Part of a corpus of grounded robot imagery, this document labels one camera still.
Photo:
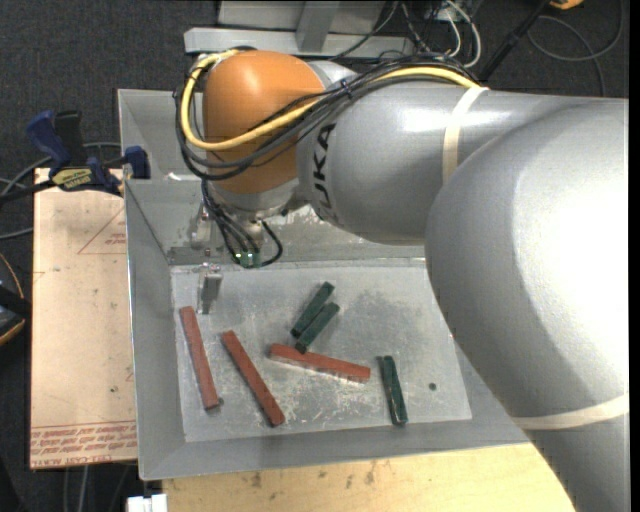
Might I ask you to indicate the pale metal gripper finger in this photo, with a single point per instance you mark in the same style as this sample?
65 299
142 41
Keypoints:
211 290

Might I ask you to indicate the dark green flat block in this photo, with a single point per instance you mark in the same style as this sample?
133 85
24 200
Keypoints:
312 308
318 327
393 392

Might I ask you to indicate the brown cardboard board, red print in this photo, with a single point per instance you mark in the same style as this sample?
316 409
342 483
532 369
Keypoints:
80 325

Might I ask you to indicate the grey metal bin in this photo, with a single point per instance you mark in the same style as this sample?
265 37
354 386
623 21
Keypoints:
320 400

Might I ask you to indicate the red-brown flat block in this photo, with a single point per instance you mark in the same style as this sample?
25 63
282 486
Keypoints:
252 378
325 364
199 357

